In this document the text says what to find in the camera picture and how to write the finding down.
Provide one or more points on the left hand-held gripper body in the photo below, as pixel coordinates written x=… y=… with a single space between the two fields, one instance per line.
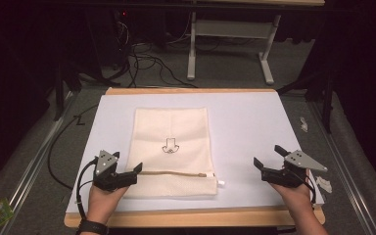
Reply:
x=109 y=178

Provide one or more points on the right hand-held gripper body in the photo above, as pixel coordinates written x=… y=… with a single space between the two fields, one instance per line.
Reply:
x=293 y=169

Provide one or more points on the cream mesh zipper bag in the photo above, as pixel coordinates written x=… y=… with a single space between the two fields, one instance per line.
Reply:
x=173 y=130

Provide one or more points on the person's left hand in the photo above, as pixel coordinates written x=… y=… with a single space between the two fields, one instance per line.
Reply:
x=106 y=202

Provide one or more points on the person's right hand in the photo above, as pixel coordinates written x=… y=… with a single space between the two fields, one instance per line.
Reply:
x=293 y=195

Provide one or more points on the white table mat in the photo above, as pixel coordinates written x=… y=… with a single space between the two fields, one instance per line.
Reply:
x=251 y=130

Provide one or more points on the crumpled white tape piece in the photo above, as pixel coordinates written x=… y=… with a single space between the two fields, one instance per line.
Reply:
x=324 y=184

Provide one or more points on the small white tape scrap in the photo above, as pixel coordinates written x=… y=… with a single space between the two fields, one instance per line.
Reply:
x=304 y=124

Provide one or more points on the black wristwatch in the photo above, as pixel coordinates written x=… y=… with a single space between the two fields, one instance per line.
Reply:
x=93 y=225

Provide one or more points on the black stand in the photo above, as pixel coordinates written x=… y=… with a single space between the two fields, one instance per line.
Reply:
x=63 y=81
x=319 y=91

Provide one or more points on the black computer tower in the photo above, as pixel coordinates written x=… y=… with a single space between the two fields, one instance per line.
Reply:
x=121 y=36

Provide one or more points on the metal floor rail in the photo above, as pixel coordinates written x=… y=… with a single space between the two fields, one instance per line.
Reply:
x=342 y=163
x=36 y=156

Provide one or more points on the white metal desk frame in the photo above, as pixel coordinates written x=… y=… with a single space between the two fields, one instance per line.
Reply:
x=231 y=29

